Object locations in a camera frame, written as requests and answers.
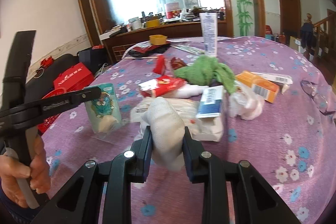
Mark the blue white box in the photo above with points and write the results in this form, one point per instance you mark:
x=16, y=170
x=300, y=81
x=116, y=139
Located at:
x=210, y=105

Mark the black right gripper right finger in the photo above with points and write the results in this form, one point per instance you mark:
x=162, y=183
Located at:
x=255, y=201

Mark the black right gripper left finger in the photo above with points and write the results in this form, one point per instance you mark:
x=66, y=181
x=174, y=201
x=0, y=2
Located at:
x=101, y=190

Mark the white plastic bag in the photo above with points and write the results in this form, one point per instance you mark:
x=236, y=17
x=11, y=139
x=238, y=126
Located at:
x=245, y=103

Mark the red white snack wrapper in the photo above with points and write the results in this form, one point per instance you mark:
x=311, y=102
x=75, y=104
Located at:
x=160, y=86

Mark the eyeglasses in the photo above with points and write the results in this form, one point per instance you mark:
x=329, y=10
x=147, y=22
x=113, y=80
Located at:
x=320, y=100

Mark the red gift bag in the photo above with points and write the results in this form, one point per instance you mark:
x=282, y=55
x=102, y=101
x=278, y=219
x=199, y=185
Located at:
x=75, y=78

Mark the white lotion tube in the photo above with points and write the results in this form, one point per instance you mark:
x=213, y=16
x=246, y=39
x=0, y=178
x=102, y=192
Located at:
x=209, y=25

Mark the dark red foil wrapper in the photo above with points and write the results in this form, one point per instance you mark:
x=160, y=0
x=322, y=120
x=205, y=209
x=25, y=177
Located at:
x=177, y=63

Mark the person's left hand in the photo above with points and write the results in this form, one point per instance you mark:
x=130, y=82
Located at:
x=37, y=172

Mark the orange medicine box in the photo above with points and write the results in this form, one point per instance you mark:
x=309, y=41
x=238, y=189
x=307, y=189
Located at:
x=265, y=88

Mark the black leather sofa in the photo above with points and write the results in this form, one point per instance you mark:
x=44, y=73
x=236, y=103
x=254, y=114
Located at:
x=37, y=88

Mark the cartoon tissue packet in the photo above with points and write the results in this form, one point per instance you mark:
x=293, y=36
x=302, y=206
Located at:
x=104, y=112

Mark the yellow square container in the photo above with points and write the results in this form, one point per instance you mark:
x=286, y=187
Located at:
x=157, y=40

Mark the green towel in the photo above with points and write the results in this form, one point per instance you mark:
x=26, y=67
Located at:
x=206, y=69

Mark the purple floral tablecloth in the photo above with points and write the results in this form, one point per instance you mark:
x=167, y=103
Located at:
x=292, y=144

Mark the white tissue wad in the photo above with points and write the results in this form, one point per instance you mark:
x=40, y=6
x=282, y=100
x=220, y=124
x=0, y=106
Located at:
x=167, y=130

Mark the red black pouch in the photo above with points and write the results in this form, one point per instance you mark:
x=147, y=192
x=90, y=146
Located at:
x=147, y=49

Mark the white barcode box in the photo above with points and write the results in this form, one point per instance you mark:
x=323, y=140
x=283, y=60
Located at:
x=284, y=81

